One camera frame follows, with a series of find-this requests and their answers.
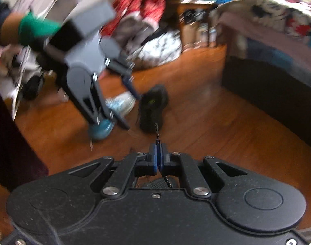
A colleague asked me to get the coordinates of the red floral jacket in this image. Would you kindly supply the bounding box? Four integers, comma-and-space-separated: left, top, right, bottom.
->
103, 0, 166, 35

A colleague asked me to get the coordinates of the white blue sneaker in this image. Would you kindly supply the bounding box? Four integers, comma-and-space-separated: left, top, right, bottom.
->
88, 92, 136, 141

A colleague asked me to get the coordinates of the black speckled shoelace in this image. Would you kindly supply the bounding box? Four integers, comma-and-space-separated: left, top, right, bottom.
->
154, 122, 174, 190

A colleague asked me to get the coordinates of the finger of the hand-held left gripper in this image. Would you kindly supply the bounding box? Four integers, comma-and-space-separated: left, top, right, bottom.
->
76, 79, 131, 130
106, 56, 144, 100

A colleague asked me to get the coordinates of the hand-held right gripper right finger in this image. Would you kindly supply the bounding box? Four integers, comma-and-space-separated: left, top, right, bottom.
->
158, 144, 248, 199

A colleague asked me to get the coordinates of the grey cloth pile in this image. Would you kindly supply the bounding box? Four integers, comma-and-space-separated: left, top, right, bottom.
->
111, 11, 159, 50

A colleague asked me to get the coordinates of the white printed cloth bag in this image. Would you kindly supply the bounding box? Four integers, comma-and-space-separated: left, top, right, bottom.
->
134, 29, 183, 70

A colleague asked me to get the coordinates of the person's left hand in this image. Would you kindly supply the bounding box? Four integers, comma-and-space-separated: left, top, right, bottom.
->
19, 11, 62, 44

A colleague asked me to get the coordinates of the person's left forearm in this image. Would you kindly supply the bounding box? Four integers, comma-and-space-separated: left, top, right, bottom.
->
0, 3, 23, 55

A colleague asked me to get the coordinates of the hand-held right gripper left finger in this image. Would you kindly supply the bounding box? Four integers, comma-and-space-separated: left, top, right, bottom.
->
68, 144, 158, 199

